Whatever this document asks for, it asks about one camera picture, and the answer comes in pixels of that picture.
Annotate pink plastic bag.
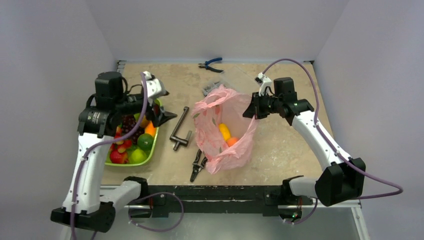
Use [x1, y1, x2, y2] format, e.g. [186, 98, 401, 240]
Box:
[191, 86, 259, 174]

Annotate fake yellow lemon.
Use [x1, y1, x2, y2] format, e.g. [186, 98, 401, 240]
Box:
[218, 123, 232, 142]

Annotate fake orange carrot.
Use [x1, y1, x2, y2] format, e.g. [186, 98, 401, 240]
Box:
[226, 137, 239, 147]

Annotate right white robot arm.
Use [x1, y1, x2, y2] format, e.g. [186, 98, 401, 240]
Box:
[243, 73, 366, 207]

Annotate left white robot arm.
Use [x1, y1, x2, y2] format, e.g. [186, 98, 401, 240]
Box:
[50, 71, 176, 239]

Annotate fake dark green lime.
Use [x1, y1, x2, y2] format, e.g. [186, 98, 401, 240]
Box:
[137, 133, 154, 151]

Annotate fake green apple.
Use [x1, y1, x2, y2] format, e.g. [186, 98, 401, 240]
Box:
[128, 149, 148, 164]

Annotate fake red apple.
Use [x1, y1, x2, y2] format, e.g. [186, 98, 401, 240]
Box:
[109, 150, 129, 164]

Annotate dark metal clamp tool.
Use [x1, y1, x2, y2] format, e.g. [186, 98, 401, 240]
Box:
[169, 106, 193, 152]

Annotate clear compartment screw box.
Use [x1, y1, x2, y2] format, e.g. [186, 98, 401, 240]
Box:
[201, 66, 260, 97]

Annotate green plastic fruit tray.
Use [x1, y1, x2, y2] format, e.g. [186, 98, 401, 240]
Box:
[105, 113, 159, 167]

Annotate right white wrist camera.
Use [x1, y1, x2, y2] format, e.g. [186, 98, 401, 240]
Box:
[254, 72, 273, 96]

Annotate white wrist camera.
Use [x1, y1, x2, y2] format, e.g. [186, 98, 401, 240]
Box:
[254, 72, 273, 96]
[140, 71, 169, 100]

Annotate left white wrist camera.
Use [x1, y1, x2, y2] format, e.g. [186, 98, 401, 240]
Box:
[140, 71, 169, 100]

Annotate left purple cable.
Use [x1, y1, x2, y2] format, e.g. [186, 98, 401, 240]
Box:
[69, 72, 185, 240]

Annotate black handled wire stripper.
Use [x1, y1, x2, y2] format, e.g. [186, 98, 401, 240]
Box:
[189, 149, 208, 183]

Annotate blue handled pliers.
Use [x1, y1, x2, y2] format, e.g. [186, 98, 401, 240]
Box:
[198, 57, 225, 74]

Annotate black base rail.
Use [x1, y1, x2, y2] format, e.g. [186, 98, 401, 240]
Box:
[116, 184, 314, 220]

